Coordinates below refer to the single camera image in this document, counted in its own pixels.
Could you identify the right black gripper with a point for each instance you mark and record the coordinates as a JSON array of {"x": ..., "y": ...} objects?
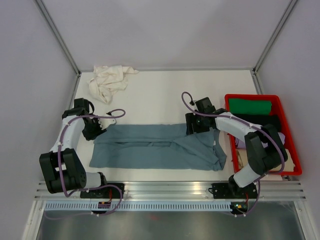
[{"x": 190, "y": 118}]

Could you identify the aluminium frame post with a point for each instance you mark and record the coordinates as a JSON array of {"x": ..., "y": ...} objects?
[
  {"x": 57, "y": 35},
  {"x": 275, "y": 34}
]

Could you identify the right aluminium frame post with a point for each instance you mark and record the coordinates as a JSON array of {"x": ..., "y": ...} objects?
[{"x": 275, "y": 34}]

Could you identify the rolled black t-shirt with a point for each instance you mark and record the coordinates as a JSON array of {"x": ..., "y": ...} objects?
[{"x": 261, "y": 119}]

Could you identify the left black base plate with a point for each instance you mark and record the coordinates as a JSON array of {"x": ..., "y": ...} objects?
[{"x": 104, "y": 193}]

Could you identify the light blue cable duct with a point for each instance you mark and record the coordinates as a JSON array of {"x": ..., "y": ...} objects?
[{"x": 223, "y": 206}]

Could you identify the rolled beige t-shirt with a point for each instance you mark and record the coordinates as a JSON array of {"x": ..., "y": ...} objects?
[{"x": 242, "y": 160}]

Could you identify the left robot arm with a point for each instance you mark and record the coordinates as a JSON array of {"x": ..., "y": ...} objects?
[{"x": 62, "y": 163}]

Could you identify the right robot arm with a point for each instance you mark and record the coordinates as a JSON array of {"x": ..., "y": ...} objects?
[{"x": 264, "y": 148}]

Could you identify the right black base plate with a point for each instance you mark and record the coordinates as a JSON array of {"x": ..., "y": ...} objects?
[{"x": 224, "y": 190}]

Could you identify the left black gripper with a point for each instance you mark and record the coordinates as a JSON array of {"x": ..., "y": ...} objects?
[{"x": 99, "y": 131}]

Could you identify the blue-grey t-shirt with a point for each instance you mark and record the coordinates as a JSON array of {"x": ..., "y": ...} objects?
[{"x": 157, "y": 146}]

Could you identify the rolled green t-shirt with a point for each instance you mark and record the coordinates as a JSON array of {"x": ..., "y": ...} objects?
[{"x": 249, "y": 107}]

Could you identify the left aluminium frame post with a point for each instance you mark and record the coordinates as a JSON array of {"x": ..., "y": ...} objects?
[{"x": 57, "y": 35}]

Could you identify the cream white t-shirt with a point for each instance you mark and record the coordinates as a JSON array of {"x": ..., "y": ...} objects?
[{"x": 108, "y": 80}]

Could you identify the aluminium front rail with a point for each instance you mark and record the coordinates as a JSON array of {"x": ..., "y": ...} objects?
[{"x": 198, "y": 191}]

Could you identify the rolled lavender t-shirt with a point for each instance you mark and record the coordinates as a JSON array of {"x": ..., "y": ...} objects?
[{"x": 241, "y": 145}]

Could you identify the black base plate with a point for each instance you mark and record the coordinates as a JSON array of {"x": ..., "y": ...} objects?
[
  {"x": 104, "y": 193},
  {"x": 224, "y": 190}
]

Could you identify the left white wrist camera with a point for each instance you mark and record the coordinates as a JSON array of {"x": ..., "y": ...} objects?
[{"x": 106, "y": 122}]

